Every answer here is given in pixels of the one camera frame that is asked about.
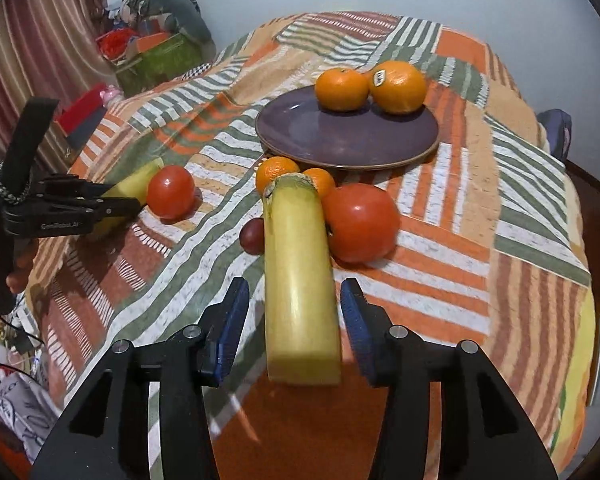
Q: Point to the dark green clothes pile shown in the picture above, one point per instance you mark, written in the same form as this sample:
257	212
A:
172	7

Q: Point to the dark purple plum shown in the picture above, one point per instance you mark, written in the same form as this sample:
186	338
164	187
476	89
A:
252	235

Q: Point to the red box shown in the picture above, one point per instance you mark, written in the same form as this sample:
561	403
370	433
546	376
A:
82	107

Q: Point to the small red tomato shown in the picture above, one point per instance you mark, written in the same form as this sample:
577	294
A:
170	192

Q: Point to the large yellow banana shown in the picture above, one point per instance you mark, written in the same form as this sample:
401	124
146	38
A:
300	285

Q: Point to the small mandarin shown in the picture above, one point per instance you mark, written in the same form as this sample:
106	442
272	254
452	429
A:
275	172
322	182

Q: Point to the orange mandarin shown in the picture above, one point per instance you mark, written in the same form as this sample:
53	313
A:
341	89

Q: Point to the green cardboard box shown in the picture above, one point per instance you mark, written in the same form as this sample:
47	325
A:
155	62

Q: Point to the striped curtain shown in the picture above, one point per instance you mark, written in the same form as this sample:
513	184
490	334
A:
35	35

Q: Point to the person's left hand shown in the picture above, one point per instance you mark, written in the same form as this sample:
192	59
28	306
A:
22	270

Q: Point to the striped patchwork tablecloth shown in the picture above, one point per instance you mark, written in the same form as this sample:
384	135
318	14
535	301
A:
460	260

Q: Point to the white printed cloth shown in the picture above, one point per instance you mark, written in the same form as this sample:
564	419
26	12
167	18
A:
22	410

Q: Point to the purple plate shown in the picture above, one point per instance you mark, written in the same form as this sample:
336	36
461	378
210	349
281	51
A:
330	132

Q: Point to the red plastic bag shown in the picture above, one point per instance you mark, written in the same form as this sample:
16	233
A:
116	42

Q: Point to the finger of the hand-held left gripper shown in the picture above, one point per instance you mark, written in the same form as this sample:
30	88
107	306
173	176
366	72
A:
115	206
70	186

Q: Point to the orange with sticker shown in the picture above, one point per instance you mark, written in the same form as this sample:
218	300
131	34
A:
400	87

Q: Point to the small yellow banana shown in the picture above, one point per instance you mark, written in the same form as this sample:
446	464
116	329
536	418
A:
132	185

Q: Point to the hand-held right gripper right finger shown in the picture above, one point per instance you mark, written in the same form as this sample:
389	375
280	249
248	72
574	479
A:
355	325

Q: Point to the large red tomato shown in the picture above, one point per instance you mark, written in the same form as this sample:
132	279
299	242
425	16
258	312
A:
362	222

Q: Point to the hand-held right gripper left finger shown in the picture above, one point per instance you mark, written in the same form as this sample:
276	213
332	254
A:
232	320

